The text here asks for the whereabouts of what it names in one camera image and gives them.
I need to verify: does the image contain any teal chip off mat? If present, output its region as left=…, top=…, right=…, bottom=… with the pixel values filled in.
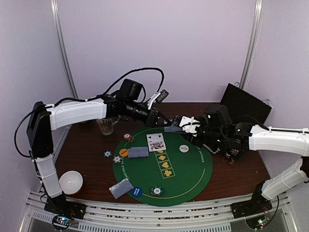
left=103, top=150, right=112, bottom=158

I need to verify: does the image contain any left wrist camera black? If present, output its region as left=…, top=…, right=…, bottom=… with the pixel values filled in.
left=117, top=79, right=143, bottom=101

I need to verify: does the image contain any black poker chip case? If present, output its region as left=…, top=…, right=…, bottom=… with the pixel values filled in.
left=216, top=83, right=273, bottom=165

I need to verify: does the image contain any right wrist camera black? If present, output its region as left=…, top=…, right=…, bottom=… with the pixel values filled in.
left=203, top=104, right=232, bottom=129

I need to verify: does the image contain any poker chip stack front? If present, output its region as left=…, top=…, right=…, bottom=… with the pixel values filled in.
left=151, top=186, right=163, bottom=196

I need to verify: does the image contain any aluminium post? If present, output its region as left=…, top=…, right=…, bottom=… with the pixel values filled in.
left=239, top=0, right=264, bottom=90
left=50, top=0, right=78, bottom=97

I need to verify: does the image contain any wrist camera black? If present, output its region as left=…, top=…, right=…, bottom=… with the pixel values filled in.
left=117, top=79, right=143, bottom=101
left=203, top=104, right=232, bottom=129

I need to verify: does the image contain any playing card deck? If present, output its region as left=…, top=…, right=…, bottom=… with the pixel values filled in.
left=164, top=124, right=182, bottom=132

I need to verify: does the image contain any white bowl red outside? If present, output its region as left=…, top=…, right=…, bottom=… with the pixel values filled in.
left=59, top=171, right=84, bottom=195

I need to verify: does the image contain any chrome case handle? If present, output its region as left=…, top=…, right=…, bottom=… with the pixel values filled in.
left=203, top=144, right=220, bottom=154

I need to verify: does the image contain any round green poker mat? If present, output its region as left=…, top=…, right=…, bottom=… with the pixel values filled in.
left=112, top=127, right=213, bottom=206

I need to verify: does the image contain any right aluminium post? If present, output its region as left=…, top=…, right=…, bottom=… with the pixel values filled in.
left=239, top=0, right=264, bottom=90

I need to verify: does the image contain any orange big blind button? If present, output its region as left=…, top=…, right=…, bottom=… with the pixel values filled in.
left=119, top=148, right=129, bottom=158

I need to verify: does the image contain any left aluminium post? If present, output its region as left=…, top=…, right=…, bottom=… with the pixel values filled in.
left=50, top=0, right=78, bottom=97

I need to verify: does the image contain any left black cable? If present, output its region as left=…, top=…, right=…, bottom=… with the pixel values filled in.
left=14, top=67, right=165, bottom=158

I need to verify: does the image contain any white dealer button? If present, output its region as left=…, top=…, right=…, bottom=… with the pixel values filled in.
left=179, top=145, right=189, bottom=153

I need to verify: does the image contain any aluminium rail frame front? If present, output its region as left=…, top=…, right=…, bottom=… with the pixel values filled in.
left=17, top=191, right=298, bottom=232

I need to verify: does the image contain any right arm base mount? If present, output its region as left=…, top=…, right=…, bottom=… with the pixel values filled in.
left=231, top=200, right=272, bottom=218

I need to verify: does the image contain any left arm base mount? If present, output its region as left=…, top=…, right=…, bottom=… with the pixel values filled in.
left=44, top=194, right=86, bottom=219

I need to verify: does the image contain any decorated ceramic mug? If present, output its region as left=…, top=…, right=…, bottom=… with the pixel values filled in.
left=96, top=117, right=120, bottom=136

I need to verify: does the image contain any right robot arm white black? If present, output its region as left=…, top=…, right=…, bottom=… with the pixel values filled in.
left=172, top=116, right=309, bottom=214

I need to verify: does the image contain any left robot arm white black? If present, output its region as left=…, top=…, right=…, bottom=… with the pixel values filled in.
left=27, top=91, right=171, bottom=215

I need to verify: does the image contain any poker chip stack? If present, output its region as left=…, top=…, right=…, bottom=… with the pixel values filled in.
left=123, top=133, right=134, bottom=143
left=151, top=186, right=163, bottom=196

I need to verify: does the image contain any blue small blind button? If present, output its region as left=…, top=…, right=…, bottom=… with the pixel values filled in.
left=130, top=187, right=143, bottom=198

